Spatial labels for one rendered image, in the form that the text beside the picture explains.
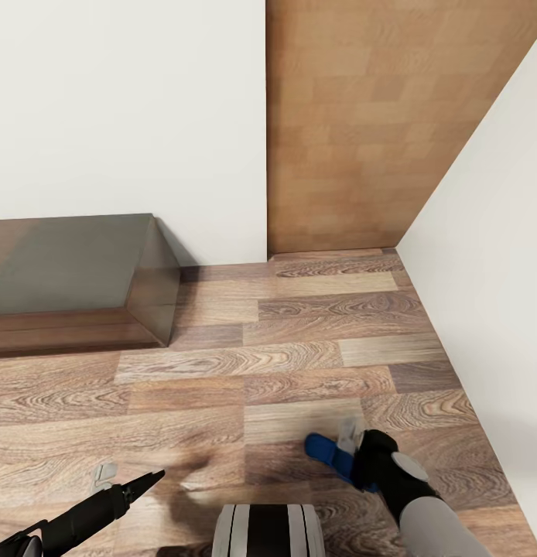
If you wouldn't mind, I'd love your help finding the sandal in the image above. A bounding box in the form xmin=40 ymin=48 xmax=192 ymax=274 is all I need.
xmin=304 ymin=433 xmax=378 ymax=494

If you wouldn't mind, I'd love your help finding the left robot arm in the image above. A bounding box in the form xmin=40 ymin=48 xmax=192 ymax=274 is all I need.
xmin=0 ymin=463 xmax=166 ymax=557

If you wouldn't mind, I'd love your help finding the robot trunk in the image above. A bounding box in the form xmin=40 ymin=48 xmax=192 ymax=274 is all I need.
xmin=212 ymin=504 xmax=326 ymax=557

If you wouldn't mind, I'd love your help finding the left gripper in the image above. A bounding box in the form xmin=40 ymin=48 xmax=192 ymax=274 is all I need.
xmin=70 ymin=470 xmax=166 ymax=547

